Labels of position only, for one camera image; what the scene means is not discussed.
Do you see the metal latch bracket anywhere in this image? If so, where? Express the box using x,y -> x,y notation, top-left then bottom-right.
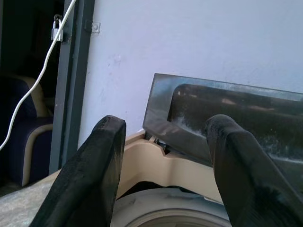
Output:
84,20 -> 101,35

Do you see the grey metal door frame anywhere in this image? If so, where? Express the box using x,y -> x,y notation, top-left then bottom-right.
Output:
48,0 -> 96,175

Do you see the beige top-load washing machine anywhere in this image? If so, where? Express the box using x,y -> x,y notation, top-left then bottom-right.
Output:
0,132 -> 237,227

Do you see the dark glass washer lid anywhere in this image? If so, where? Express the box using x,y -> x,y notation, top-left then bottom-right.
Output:
143,73 -> 303,199

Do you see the white cable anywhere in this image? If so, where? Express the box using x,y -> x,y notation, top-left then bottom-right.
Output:
0,0 -> 77,150

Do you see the navy and beige armchair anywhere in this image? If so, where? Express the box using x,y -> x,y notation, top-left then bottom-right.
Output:
0,75 -> 54,187

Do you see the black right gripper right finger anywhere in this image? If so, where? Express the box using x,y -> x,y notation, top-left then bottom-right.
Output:
204,114 -> 303,227

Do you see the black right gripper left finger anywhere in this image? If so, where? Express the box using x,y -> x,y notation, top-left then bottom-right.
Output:
30,115 -> 126,227

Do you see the silver padlock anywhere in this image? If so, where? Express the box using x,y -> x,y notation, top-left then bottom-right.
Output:
50,14 -> 64,43

